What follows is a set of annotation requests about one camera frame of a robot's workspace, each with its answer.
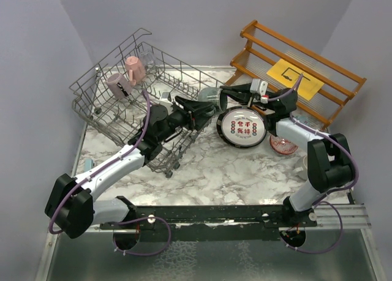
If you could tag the grey wire dish rack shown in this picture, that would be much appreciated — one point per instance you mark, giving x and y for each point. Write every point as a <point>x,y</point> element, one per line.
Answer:
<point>121,119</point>

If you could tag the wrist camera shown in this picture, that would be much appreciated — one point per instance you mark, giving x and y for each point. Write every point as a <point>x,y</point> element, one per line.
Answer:
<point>258,90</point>
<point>166,97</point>

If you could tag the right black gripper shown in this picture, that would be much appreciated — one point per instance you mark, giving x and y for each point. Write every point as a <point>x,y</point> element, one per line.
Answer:
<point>245,97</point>

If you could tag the dark grey mug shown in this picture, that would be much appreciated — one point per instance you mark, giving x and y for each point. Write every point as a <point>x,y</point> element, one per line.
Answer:
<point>214,95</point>

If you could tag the orange wooden shelf rack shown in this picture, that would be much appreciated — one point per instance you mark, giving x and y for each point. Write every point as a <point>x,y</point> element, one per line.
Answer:
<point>275,58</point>

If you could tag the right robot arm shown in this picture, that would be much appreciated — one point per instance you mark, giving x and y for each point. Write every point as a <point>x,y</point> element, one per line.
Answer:
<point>330,165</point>

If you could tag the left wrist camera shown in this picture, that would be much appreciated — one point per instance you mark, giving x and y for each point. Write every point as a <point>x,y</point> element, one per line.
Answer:
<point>166,97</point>

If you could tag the clear drinking glass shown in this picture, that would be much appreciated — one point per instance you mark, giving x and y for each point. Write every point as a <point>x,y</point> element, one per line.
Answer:
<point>147,58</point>

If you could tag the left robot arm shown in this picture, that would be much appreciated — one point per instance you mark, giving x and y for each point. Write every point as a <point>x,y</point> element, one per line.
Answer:
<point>72,207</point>

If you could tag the white grey mug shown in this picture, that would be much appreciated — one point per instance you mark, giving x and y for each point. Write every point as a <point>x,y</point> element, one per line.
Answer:
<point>301,168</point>

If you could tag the pink cream mug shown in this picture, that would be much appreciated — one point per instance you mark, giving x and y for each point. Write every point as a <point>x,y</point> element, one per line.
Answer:
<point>135,70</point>

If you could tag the yellow paper card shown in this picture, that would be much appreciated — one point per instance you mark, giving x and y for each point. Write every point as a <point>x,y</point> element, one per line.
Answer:
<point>294,77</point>

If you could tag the black rimmed printed plate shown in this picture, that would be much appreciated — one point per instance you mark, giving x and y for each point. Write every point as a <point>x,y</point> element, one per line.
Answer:
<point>241,127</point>

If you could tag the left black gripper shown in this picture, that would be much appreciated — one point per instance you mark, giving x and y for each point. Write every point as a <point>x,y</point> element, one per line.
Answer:
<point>199,117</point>

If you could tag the red patterned glass bowl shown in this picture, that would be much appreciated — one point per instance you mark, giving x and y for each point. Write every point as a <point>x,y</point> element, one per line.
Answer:
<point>282,146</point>

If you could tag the black mounting base bar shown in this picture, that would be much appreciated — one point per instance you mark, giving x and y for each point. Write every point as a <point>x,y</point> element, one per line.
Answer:
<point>205,223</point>

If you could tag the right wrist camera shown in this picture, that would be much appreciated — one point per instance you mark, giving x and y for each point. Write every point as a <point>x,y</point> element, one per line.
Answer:
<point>258,90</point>

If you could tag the purple mug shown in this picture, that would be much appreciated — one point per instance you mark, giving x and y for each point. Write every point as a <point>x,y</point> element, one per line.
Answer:
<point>119,85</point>

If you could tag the light blue sponge bar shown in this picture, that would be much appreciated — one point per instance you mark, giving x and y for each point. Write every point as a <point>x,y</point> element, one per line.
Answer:
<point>89,164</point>

